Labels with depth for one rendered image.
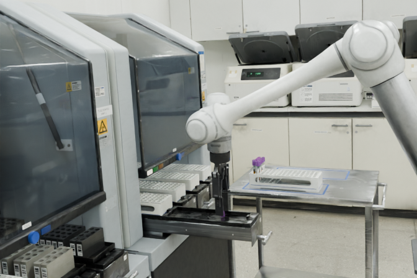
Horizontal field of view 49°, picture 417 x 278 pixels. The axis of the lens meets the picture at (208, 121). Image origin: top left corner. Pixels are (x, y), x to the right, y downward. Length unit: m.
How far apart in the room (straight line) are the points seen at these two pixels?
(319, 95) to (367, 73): 2.54
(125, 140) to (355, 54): 0.82
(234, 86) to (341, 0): 1.14
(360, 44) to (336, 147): 2.65
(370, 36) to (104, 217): 0.97
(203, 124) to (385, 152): 2.63
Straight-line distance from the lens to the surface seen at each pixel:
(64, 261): 1.40
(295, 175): 1.97
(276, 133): 3.97
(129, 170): 1.66
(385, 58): 1.31
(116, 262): 1.48
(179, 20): 4.50
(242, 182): 2.09
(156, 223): 1.77
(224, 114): 1.46
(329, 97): 3.86
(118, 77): 1.60
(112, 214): 1.59
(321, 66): 1.53
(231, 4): 4.32
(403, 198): 4.00
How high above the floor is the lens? 1.42
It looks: 9 degrees down
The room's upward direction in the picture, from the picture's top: 3 degrees counter-clockwise
